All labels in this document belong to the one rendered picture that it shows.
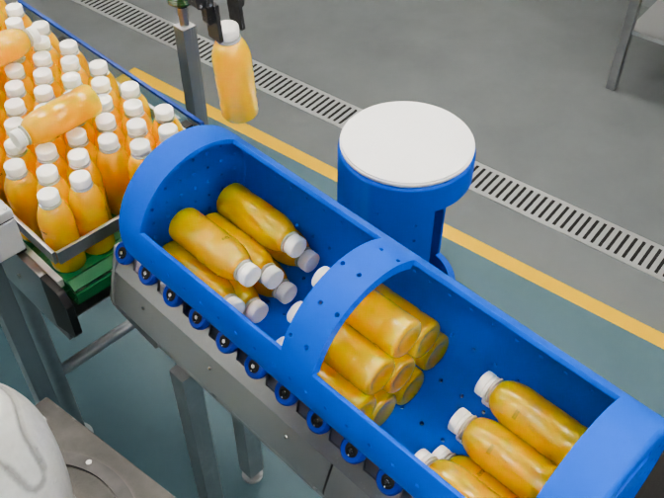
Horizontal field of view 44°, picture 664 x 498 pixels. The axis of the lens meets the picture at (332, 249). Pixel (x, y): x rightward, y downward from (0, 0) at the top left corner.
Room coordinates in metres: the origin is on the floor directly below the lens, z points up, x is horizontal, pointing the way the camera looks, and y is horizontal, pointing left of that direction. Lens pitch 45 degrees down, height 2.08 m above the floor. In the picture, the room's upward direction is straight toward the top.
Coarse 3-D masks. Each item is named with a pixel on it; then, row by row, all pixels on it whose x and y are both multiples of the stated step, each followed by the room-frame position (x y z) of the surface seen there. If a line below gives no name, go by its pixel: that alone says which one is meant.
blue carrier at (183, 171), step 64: (192, 128) 1.12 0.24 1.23; (128, 192) 1.02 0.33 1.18; (192, 192) 1.11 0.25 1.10; (256, 192) 1.17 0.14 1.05; (320, 192) 1.00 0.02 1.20; (320, 256) 1.03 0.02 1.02; (384, 256) 0.82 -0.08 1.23; (320, 320) 0.73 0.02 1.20; (448, 320) 0.84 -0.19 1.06; (512, 320) 0.73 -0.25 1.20; (320, 384) 0.67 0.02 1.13; (448, 384) 0.77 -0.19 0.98; (576, 384) 0.69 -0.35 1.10; (384, 448) 0.58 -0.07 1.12; (448, 448) 0.67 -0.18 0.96; (576, 448) 0.51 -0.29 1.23; (640, 448) 0.51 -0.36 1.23
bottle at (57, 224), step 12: (60, 204) 1.12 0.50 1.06; (48, 216) 1.10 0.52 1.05; (60, 216) 1.11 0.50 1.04; (72, 216) 1.13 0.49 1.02; (48, 228) 1.09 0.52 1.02; (60, 228) 1.10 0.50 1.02; (72, 228) 1.11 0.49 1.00; (48, 240) 1.10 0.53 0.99; (60, 240) 1.10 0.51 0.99; (72, 240) 1.11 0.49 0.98; (84, 252) 1.13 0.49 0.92; (60, 264) 1.09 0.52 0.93; (72, 264) 1.10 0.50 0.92
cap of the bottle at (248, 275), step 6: (246, 264) 0.91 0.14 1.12; (252, 264) 0.91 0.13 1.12; (240, 270) 0.90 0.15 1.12; (246, 270) 0.90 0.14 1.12; (252, 270) 0.90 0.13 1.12; (258, 270) 0.91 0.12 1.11; (240, 276) 0.89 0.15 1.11; (246, 276) 0.89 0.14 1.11; (252, 276) 0.90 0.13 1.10; (258, 276) 0.91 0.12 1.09; (240, 282) 0.89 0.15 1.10; (246, 282) 0.89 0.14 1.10; (252, 282) 0.90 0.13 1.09
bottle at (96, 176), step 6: (90, 162) 1.24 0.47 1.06; (72, 168) 1.22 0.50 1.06; (78, 168) 1.22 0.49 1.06; (84, 168) 1.22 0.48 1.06; (90, 168) 1.23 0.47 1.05; (96, 168) 1.24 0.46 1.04; (90, 174) 1.22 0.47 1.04; (96, 174) 1.23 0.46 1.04; (96, 180) 1.23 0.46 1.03; (102, 180) 1.24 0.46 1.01; (102, 186) 1.24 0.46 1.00; (102, 192) 1.23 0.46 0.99; (108, 204) 1.24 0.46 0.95; (108, 210) 1.24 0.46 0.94
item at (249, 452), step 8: (232, 416) 1.16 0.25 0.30; (240, 424) 1.14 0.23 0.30; (240, 432) 1.14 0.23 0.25; (248, 432) 1.14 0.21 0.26; (240, 440) 1.14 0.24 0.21; (248, 440) 1.14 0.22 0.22; (256, 440) 1.15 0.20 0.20; (240, 448) 1.15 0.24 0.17; (248, 448) 1.13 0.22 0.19; (256, 448) 1.15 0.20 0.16; (240, 456) 1.15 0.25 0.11; (248, 456) 1.13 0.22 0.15; (256, 456) 1.15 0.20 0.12; (240, 464) 1.16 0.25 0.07; (248, 464) 1.13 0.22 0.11; (256, 464) 1.15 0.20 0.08; (248, 472) 1.13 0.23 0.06; (256, 472) 1.14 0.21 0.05; (248, 480) 1.14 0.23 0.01; (256, 480) 1.14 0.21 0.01
